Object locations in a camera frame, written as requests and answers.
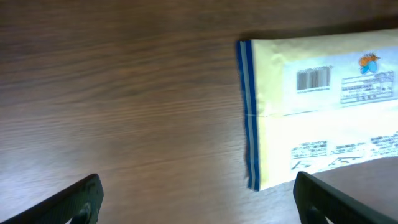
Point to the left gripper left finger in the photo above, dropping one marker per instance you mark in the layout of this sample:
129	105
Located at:
78	203

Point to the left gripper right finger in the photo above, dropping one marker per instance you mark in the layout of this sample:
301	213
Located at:
318	202

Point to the yellow snack bag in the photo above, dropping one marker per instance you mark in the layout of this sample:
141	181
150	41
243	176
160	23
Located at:
318	103

